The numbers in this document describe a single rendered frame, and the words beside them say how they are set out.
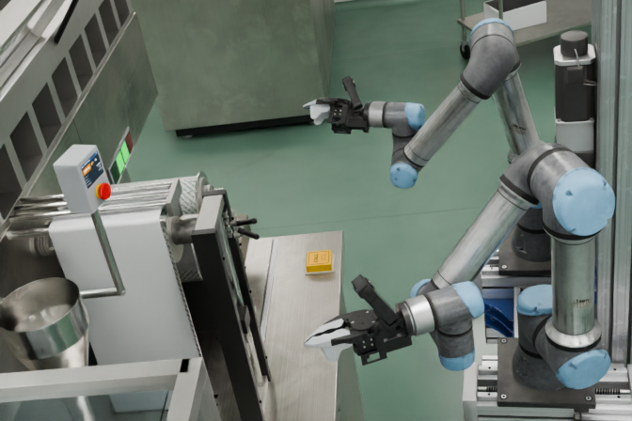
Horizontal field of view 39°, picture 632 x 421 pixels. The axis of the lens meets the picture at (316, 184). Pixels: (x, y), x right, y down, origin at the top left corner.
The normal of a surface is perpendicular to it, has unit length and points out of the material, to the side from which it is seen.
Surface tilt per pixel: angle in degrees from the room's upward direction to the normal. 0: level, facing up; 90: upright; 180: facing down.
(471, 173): 0
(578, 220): 82
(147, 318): 90
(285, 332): 0
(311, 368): 0
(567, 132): 90
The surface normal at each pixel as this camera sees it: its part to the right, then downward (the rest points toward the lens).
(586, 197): 0.25, 0.38
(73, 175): -0.29, 0.54
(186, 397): -0.15, -0.84
